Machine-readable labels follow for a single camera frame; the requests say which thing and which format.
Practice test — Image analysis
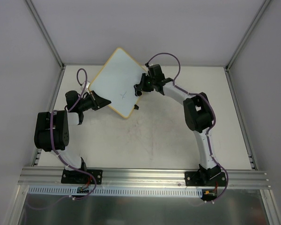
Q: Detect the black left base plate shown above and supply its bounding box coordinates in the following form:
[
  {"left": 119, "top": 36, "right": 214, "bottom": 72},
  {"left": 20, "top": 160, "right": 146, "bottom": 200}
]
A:
[{"left": 61, "top": 169, "right": 103, "bottom": 185}]

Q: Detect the left aluminium frame post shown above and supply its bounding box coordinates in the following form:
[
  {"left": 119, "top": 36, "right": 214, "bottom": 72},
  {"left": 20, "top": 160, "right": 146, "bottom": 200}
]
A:
[{"left": 24, "top": 0, "right": 64, "bottom": 68}]

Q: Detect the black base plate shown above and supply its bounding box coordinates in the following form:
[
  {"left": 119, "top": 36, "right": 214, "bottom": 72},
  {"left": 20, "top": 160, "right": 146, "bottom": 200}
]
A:
[
  {"left": 184, "top": 171, "right": 227, "bottom": 187},
  {"left": 61, "top": 169, "right": 103, "bottom": 185}
]

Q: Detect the white slotted cable duct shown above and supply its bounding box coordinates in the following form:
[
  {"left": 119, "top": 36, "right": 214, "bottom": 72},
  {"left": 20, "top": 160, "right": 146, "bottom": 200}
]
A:
[{"left": 28, "top": 185, "right": 203, "bottom": 198}]

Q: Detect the right aluminium frame post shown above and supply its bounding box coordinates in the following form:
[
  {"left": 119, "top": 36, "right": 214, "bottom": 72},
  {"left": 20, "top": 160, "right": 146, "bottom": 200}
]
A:
[{"left": 225, "top": 0, "right": 272, "bottom": 71}]

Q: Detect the yellow framed whiteboard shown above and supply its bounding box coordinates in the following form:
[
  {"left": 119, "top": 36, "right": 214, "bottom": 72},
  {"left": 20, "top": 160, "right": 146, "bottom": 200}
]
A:
[{"left": 89, "top": 47, "right": 146, "bottom": 119}]

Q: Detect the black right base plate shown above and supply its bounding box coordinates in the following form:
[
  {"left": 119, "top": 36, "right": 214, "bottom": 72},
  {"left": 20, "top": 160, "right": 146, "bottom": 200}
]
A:
[{"left": 184, "top": 171, "right": 227, "bottom": 187}]

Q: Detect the aluminium frame post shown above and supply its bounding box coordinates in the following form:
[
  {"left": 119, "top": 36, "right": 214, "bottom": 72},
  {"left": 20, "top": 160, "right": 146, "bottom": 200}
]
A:
[
  {"left": 24, "top": 0, "right": 64, "bottom": 68},
  {"left": 225, "top": 0, "right": 272, "bottom": 71}
]

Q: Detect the aluminium mounting rail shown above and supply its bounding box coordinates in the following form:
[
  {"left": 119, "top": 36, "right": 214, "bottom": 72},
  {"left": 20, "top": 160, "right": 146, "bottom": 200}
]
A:
[{"left": 18, "top": 166, "right": 272, "bottom": 189}]

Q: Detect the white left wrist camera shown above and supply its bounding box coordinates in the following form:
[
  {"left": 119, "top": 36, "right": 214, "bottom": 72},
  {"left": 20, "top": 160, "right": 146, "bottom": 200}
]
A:
[{"left": 81, "top": 81, "right": 90, "bottom": 92}]

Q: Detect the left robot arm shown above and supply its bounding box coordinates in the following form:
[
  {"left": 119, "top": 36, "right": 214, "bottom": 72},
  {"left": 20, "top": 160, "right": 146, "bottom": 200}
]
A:
[{"left": 34, "top": 90, "right": 111, "bottom": 183}]

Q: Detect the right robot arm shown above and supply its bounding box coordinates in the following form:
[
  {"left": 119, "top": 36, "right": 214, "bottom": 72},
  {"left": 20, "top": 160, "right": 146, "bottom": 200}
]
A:
[{"left": 134, "top": 63, "right": 221, "bottom": 186}]

